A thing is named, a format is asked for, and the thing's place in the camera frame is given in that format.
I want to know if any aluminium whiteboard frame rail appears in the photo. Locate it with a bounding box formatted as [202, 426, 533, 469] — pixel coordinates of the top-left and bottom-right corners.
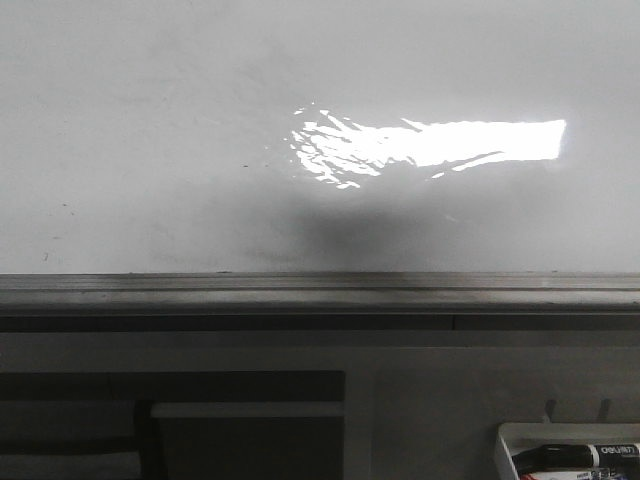
[1, 272, 639, 332]

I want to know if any white marker tray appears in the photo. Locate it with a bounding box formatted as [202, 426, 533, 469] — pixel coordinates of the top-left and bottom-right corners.
[494, 423, 639, 479]

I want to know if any black Deli marker in tray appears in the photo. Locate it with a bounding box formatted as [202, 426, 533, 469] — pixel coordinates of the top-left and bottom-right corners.
[512, 443, 639, 474]

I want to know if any dark cabinet panel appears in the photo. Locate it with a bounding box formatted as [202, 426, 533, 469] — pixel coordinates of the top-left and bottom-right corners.
[1, 371, 345, 479]

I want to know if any whiteboard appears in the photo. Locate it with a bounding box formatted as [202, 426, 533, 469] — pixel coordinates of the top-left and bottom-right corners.
[1, 1, 639, 273]

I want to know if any blue label marker in tray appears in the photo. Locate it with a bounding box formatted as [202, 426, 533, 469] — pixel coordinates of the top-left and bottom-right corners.
[519, 467, 639, 480]

